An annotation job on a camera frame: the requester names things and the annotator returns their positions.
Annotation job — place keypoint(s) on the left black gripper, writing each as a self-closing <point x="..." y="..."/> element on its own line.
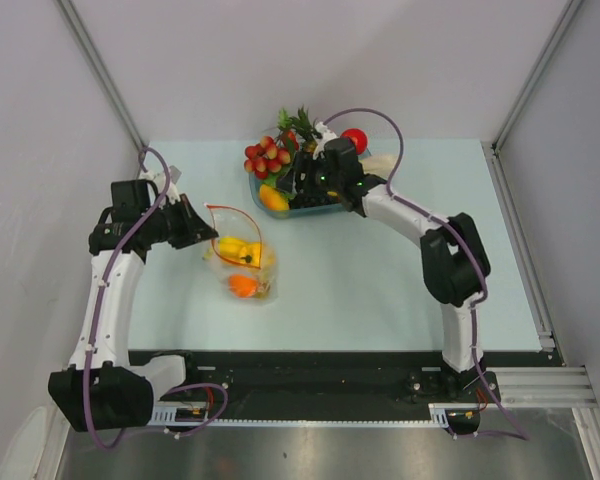
<point x="195" y="229"/>

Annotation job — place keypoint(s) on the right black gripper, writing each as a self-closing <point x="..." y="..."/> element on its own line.
<point x="304" y="163"/>

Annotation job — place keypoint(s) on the red apple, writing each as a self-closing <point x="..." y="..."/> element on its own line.
<point x="358" y="138"/>

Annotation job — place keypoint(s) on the yellow bell pepper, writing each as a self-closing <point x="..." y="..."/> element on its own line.
<point x="251" y="255"/>

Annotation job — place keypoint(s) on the clear zip top bag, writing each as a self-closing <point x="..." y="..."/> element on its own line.
<point x="231" y="221"/>

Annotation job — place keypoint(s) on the orange fruit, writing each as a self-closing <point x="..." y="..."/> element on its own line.
<point x="243" y="286"/>

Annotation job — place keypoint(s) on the yellow banana bunch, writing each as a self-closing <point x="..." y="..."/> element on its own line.
<point x="230" y="247"/>

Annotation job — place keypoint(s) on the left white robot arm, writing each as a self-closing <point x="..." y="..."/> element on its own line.
<point x="100" y="389"/>

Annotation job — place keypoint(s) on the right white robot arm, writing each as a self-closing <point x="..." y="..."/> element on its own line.
<point x="454" y="262"/>

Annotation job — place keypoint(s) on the dark blue grape bunch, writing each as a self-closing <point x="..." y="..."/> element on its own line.
<point x="303" y="201"/>

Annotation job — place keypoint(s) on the small pineapple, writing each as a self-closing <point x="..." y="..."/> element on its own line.
<point x="304" y="128"/>

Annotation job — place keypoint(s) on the yellow mango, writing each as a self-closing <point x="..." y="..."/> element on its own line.
<point x="272" y="199"/>

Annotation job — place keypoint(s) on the teal plastic fruit tray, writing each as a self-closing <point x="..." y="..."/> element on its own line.
<point x="300" y="212"/>

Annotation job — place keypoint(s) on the red strawberry cluster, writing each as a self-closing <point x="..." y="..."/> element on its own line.
<point x="266" y="159"/>

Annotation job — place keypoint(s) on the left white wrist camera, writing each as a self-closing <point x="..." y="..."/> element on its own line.
<point x="158" y="182"/>

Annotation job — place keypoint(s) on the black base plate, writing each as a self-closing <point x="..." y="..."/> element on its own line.
<point x="336" y="385"/>

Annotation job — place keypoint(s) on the white slotted cable duct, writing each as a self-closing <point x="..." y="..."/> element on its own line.
<point x="436" y="417"/>

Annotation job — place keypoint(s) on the left aluminium frame post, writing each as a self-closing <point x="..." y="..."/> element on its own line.
<point x="80" y="33"/>

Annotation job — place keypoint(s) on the aluminium frame post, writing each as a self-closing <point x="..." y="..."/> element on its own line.
<point x="557" y="35"/>
<point x="80" y="33"/>

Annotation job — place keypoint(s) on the right aluminium frame post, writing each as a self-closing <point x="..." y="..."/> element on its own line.
<point x="557" y="35"/>

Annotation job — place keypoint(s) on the aluminium front rail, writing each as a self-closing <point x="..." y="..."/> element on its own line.
<point x="527" y="386"/>

